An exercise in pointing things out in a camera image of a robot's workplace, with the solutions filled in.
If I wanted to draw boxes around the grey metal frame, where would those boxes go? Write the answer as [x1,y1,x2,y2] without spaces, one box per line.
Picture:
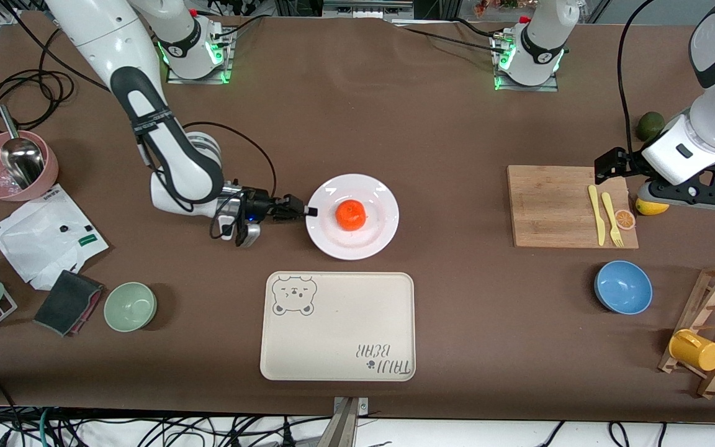
[274,0,451,19]

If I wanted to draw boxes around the teal cable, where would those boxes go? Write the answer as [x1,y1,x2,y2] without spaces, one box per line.
[38,407,60,447]

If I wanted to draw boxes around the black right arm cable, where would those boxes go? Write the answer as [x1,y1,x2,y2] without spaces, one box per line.
[182,121,277,199]

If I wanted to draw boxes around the orange fruit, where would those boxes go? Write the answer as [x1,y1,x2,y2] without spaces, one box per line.
[335,199,368,232]

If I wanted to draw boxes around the black base cable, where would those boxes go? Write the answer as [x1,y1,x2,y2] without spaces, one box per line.
[212,16,266,38]
[395,24,504,55]

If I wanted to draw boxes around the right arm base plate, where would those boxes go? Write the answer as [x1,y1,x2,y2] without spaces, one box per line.
[166,28,235,84]

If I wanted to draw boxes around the white plastic bag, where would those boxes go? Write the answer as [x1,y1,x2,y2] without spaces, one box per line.
[0,184,110,291]

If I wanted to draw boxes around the pale green bowl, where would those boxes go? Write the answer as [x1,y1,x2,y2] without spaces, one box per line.
[104,282,158,333]

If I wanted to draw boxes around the wooden cup rack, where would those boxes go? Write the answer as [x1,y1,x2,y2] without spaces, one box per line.
[658,263,715,399]

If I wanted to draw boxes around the beige bear print tray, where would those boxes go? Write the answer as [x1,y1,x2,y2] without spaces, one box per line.
[259,271,416,382]

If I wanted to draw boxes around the dark green avocado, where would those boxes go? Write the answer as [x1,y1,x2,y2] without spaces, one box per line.
[636,111,667,142]

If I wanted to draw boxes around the wooden cutting board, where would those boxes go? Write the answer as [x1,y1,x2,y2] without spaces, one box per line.
[506,165,639,250]

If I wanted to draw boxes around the yellow lemon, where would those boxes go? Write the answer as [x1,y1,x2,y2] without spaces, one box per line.
[635,197,670,217]

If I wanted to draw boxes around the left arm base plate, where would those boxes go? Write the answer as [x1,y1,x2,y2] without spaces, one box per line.
[490,34,560,93]

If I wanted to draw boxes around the yellow mug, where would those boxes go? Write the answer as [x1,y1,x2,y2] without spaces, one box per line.
[668,329,715,372]

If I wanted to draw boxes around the white round plate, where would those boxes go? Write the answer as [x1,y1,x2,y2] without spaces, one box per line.
[305,173,400,261]

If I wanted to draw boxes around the metal scoop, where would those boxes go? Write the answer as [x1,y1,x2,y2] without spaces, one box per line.
[0,104,45,189]

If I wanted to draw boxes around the yellow plastic knife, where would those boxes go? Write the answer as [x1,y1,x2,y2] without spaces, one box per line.
[588,184,607,246]

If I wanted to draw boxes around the yellow plastic fork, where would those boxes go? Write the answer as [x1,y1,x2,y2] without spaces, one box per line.
[600,192,625,248]

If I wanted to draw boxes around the dark grey folded cloth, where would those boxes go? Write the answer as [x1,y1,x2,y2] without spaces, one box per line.
[34,269,105,337]

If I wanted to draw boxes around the brown table mat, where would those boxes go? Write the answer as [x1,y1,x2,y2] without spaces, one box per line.
[0,11,715,423]

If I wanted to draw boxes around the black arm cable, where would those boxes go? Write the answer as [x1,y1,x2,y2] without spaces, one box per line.
[182,121,277,199]
[616,0,655,155]

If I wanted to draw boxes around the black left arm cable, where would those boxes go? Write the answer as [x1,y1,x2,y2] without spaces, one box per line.
[616,0,655,155]

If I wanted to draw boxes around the blue bowl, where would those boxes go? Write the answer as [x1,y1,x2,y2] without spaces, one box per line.
[594,260,654,315]

